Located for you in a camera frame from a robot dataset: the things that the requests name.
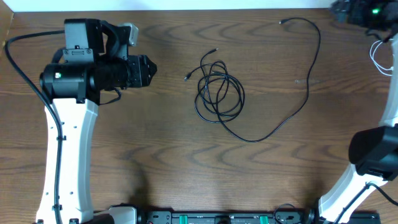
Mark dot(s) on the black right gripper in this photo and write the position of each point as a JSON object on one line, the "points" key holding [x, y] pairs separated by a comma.
{"points": [[352, 17]]}

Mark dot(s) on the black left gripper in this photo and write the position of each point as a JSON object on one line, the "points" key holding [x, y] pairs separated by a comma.
{"points": [[137, 70]]}

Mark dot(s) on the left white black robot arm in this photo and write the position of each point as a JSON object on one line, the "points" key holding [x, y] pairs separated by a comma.
{"points": [[94, 59]]}

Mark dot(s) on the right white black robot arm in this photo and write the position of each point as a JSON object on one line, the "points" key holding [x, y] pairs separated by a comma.
{"points": [[372, 152]]}

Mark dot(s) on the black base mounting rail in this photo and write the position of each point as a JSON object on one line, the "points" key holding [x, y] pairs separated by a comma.
{"points": [[224, 217]]}

